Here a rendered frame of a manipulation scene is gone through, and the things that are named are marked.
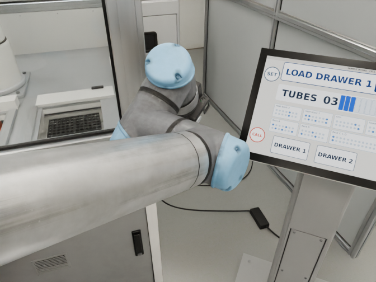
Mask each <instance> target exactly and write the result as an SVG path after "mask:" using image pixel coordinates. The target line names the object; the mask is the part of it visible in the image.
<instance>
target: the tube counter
mask: <svg viewBox="0 0 376 282"><path fill-rule="evenodd" d="M321 108H325V109H331V110H337V111H343V112H349V113H353V114H359V115H365V116H371V117H375V118H376V99H372V98H365V97H358V96H352V95H345V94H340V93H334V92H327V91H324V95H323V99H322V103H321Z"/></svg>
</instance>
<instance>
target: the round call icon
mask: <svg viewBox="0 0 376 282"><path fill-rule="evenodd" d="M266 132H267V129H266V128H262V127H258V126H253V125H251V128H250V132H249V135H248V139H247V141H249V142H254V143H259V144H264V141H265V137H266Z"/></svg>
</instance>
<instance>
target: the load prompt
mask: <svg viewBox="0 0 376 282"><path fill-rule="evenodd" d="M280 80H281V81H288V82H295V83H302V84H309V85H313V86H320V87H327V88H334V89H338V90H345V91H351V92H358V93H366V94H370V95H376V74H371V73H363V72H355V71H350V70H342V69H335V68H327V67H319V66H314V65H306V64H298V63H291V62H284V65H283V70H282V73H281V77H280Z"/></svg>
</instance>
